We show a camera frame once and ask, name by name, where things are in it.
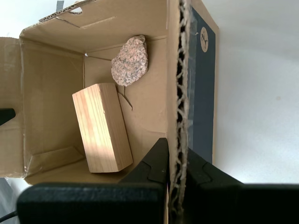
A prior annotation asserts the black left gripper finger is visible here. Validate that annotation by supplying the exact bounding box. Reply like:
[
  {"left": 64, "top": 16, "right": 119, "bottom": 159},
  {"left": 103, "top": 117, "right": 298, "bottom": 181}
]
[{"left": 0, "top": 107, "right": 16, "bottom": 126}]

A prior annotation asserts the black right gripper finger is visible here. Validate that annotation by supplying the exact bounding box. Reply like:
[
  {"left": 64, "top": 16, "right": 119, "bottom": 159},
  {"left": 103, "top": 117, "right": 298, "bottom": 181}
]
[
  {"left": 16, "top": 137, "right": 170, "bottom": 224},
  {"left": 184, "top": 148, "right": 299, "bottom": 224}
]

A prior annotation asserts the brown cardboard box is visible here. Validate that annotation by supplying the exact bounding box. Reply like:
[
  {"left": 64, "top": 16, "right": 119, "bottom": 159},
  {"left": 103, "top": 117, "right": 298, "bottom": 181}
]
[{"left": 0, "top": 0, "right": 220, "bottom": 224}]

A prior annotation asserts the light wooden block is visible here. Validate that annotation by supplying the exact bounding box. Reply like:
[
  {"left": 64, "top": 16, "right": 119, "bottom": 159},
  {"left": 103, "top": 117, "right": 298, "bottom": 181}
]
[{"left": 71, "top": 83, "right": 134, "bottom": 174}]

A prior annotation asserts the speckled pinkish rock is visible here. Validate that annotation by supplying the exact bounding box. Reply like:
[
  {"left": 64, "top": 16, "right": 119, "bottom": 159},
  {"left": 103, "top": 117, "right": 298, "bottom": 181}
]
[{"left": 111, "top": 35, "right": 149, "bottom": 87}]

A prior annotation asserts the thin black cable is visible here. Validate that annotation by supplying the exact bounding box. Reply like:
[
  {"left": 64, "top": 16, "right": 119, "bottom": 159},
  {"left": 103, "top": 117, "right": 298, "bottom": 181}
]
[{"left": 0, "top": 209, "right": 19, "bottom": 220}]

